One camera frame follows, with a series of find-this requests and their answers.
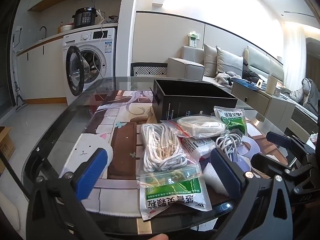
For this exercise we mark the kitchen faucet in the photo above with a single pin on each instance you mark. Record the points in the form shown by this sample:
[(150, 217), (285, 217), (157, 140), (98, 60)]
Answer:
[(43, 31)]

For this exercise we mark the beige sofa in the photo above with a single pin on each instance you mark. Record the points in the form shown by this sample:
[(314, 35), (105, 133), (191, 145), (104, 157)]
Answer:
[(186, 65)]

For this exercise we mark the grey cushion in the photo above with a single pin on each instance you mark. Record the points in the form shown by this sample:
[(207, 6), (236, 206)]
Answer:
[(228, 63), (209, 60)]

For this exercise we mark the floor mop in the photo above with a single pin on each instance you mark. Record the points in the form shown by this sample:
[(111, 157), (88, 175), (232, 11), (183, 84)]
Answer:
[(17, 90)]

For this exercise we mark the grey furry throw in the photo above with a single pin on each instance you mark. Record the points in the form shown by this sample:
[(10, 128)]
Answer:
[(226, 77)]

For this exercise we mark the black patterned chair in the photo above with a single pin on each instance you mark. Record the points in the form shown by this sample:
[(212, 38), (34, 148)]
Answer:
[(148, 70)]

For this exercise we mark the white foil pouch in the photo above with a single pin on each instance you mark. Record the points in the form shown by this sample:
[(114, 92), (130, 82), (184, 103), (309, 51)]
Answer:
[(195, 147)]

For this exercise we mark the blue mat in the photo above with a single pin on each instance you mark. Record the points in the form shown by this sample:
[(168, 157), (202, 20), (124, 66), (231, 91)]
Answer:
[(246, 83)]

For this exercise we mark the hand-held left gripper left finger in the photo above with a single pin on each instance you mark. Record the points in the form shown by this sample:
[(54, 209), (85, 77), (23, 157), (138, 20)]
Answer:
[(91, 172)]

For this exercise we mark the black jacket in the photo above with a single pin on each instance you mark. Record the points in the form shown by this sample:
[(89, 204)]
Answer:
[(250, 73)]

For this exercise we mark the beige sideboard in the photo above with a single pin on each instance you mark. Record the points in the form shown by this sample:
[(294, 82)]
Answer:
[(265, 105)]

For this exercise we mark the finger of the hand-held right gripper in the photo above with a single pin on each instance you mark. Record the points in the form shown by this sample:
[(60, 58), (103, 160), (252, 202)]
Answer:
[(278, 139), (268, 163)]

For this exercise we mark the kitchen counter cabinet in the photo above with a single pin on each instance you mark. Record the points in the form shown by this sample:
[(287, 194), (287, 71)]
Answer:
[(40, 70)]

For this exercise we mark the grey puffer jacket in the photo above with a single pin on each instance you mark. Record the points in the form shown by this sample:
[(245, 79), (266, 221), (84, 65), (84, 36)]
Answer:
[(306, 95)]

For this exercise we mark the person's left hand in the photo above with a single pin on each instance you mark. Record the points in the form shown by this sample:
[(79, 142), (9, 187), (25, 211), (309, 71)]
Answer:
[(158, 237)]

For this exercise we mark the grey cloth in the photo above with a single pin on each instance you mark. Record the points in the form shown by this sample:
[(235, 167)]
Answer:
[(111, 19)]

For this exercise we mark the small white frame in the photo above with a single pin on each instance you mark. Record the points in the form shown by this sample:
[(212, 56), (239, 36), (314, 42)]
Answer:
[(260, 84)]

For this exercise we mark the black cardboard box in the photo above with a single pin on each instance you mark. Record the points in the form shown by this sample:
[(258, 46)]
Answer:
[(197, 100)]

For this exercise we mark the white washing machine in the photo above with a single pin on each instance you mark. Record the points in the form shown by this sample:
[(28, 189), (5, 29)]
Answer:
[(100, 52)]

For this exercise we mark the brown cardboard box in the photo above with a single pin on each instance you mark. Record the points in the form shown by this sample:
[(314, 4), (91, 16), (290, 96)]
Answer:
[(5, 147)]

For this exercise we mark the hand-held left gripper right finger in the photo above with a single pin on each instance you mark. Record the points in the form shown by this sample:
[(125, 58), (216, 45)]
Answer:
[(226, 172)]

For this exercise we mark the white paper roll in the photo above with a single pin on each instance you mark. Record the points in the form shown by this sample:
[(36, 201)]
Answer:
[(271, 85)]

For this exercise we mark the white bowl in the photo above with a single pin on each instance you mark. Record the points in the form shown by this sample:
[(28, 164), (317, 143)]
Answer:
[(67, 28)]

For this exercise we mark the black pressure cooker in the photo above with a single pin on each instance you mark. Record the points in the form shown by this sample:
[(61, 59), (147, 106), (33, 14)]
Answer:
[(85, 17)]

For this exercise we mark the printed table mat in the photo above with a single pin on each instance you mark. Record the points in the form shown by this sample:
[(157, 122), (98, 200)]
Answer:
[(122, 145)]

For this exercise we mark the white curtain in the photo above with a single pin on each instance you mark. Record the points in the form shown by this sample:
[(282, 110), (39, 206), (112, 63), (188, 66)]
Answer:
[(293, 55)]

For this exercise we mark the wall-mounted white holder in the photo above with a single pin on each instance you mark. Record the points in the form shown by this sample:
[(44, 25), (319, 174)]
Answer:
[(193, 39)]

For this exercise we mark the green medicine packet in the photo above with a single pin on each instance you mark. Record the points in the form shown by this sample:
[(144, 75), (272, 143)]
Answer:
[(232, 120), (172, 200)]

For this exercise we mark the white foam piece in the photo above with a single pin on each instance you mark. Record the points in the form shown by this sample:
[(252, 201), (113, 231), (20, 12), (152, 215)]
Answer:
[(215, 177)]

